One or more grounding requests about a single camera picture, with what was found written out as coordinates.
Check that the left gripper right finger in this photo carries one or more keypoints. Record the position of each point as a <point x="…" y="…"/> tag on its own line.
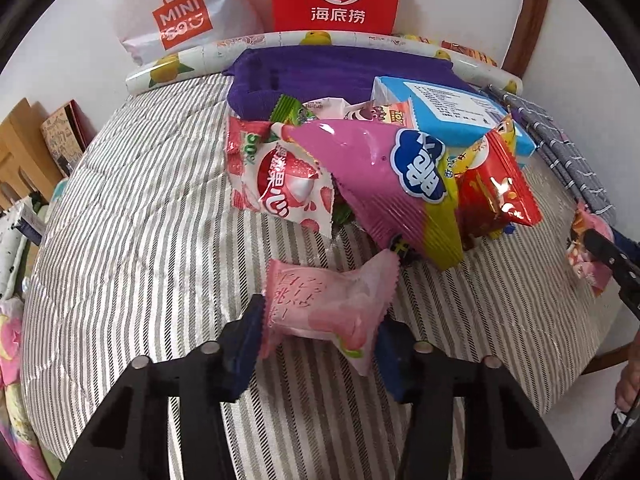
<point x="394" y="355"/>

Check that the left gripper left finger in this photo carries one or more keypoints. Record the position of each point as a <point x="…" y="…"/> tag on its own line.
<point x="240" y="341"/>

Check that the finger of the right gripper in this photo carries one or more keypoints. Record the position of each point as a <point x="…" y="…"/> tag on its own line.
<point x="620" y="254"/>

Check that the pink nutrition label snack packet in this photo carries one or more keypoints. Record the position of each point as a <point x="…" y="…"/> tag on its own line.
<point x="581" y="260"/>

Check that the pale pink peach snack packet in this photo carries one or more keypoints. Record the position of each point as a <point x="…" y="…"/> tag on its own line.
<point x="344" y="308"/>

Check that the pink yellow wafer snack pack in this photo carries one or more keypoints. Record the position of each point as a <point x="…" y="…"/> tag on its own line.
<point x="394" y="181"/>

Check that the strawberry white candy packet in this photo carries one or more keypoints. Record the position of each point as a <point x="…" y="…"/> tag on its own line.
<point x="271" y="174"/>

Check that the person right hand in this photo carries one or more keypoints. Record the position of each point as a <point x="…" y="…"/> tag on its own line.
<point x="628" y="385"/>

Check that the striped quilted mattress cover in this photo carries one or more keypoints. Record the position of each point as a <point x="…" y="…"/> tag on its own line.
<point x="145" y="254"/>

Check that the grey checked cushion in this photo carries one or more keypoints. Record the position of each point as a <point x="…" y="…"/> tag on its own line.
<point x="559" y="153"/>

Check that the red chips packet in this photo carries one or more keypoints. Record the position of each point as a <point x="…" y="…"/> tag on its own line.
<point x="492" y="190"/>

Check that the blue white snack box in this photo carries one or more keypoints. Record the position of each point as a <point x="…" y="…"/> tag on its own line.
<point x="457" y="117"/>

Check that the pink cartoon snack packet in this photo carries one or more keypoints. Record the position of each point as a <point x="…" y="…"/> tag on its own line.
<point x="399" y="114"/>

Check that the green snack packet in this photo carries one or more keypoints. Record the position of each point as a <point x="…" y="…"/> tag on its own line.
<point x="290" y="111"/>

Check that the purple towel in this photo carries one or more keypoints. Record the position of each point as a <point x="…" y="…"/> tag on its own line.
<point x="260" y="77"/>

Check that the patterned brown box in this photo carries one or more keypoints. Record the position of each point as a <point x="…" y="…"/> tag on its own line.
<point x="66" y="137"/>

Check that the rolled lemon print mat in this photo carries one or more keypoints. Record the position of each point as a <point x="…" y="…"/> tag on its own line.
<point x="216" y="57"/>

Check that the white Miniso plastic bag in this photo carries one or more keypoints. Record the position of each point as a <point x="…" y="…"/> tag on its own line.
<point x="151" y="29"/>

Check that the brown wooden door frame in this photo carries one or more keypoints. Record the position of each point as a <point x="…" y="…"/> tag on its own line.
<point x="525" y="36"/>

